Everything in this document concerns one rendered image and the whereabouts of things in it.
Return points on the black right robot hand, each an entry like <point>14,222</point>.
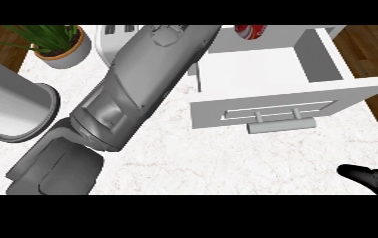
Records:
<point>362,176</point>

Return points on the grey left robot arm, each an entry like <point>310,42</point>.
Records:
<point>133,82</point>

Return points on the white open drawer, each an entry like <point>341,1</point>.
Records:
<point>256,72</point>

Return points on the red can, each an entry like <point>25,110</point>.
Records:
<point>250,30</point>

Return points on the white appliance with slots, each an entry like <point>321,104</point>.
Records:
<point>114,40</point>

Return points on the grey metal cylindrical container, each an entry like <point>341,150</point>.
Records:
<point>22,108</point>

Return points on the potted green plant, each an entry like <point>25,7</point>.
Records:
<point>53,45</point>

